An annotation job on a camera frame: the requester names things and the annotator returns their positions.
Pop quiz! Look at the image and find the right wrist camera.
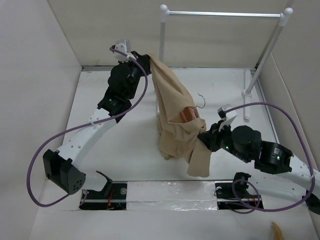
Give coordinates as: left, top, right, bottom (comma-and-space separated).
217, 104, 237, 132

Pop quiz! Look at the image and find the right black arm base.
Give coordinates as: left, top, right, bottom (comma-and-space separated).
214, 172, 264, 211

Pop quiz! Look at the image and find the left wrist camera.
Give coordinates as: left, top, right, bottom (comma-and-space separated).
112, 39, 131, 62

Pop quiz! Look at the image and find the white metal clothes rack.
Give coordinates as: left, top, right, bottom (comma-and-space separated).
156, 4, 294, 123

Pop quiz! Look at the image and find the beige t shirt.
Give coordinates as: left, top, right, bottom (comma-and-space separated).
150, 55, 211, 178

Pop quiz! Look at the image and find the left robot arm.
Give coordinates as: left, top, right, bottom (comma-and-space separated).
43, 51, 151, 195

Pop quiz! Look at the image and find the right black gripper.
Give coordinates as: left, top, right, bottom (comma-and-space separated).
197, 118, 251, 163

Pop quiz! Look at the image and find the tan object at edge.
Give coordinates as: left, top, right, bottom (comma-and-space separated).
272, 222, 285, 240

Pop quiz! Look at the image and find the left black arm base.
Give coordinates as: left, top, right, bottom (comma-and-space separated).
79, 171, 128, 211

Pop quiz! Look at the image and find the pink clothes hanger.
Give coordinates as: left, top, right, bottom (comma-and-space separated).
179, 93, 206, 123

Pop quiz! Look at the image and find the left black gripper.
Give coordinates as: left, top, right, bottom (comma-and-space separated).
117, 51, 152, 100

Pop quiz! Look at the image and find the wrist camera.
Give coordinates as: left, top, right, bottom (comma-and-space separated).
217, 104, 237, 132
112, 39, 131, 62

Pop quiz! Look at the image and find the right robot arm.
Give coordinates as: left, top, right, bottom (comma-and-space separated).
197, 121, 320, 215

